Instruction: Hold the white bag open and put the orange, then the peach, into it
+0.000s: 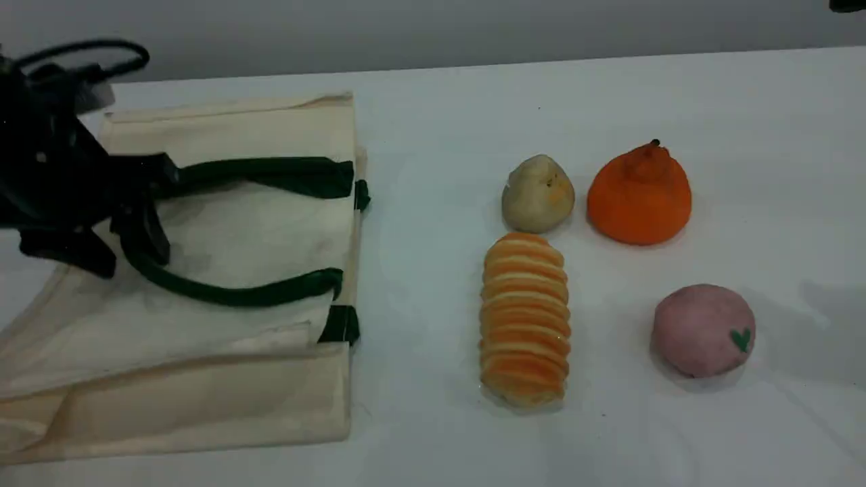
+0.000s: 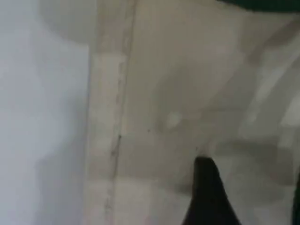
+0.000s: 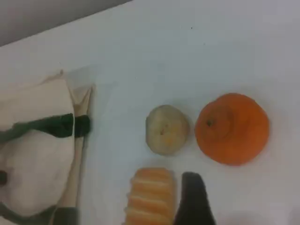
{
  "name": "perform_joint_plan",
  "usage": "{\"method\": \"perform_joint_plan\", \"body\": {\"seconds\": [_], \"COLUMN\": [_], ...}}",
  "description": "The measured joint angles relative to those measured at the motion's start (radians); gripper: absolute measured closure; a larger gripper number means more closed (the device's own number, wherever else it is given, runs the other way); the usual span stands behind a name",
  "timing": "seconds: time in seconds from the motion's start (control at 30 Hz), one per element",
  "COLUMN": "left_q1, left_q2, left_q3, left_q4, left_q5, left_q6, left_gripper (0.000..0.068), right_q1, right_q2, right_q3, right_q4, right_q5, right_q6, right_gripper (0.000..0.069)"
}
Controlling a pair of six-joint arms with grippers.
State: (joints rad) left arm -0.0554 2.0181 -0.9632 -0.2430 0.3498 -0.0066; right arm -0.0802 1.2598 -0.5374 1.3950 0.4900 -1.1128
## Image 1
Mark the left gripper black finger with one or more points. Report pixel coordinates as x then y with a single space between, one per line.
145 179
74 249

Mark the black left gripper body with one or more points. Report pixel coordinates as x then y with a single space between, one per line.
47 169

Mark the orange tangerine toy with stem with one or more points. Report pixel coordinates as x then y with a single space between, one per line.
639 203

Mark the pink peach toy green leaf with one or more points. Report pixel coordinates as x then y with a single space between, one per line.
700 330

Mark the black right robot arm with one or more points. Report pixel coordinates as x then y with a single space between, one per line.
849 5

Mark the beige pear toy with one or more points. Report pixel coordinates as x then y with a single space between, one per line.
536 196

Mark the ridged orange bread loaf toy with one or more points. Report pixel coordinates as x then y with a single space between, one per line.
525 325

